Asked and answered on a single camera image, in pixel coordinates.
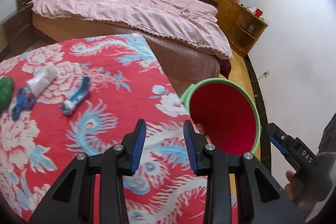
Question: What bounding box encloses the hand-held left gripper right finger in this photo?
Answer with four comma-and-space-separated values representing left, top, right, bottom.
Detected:
183, 120, 305, 224

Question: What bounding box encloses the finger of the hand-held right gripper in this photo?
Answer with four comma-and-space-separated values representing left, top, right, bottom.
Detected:
266, 123, 302, 174

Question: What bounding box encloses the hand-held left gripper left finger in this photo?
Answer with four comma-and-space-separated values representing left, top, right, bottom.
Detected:
29, 119, 147, 224

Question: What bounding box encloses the red bin with green rim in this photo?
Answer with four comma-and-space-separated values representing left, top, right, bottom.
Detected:
180, 78, 262, 155

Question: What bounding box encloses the person's right hand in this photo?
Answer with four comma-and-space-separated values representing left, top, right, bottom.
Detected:
285, 171, 296, 199

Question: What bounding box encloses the red floral tablecloth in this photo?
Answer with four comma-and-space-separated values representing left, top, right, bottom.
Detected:
0, 33, 237, 224

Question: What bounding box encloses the bed with brown sheet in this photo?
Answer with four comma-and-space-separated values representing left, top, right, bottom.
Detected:
33, 14, 231, 93

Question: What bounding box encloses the wooden corner shelf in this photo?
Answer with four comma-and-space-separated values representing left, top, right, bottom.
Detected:
228, 7, 268, 58

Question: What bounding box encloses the blue fidget spinner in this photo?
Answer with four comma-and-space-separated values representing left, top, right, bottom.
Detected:
10, 86, 38, 121

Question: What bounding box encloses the pink checked blanket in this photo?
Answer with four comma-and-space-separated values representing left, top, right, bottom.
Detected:
31, 0, 234, 60

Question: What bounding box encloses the green toy pepper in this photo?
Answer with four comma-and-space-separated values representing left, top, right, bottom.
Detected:
0, 76, 14, 111

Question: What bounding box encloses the dark wooden nightstand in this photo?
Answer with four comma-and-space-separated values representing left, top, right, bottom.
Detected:
0, 4, 36, 50

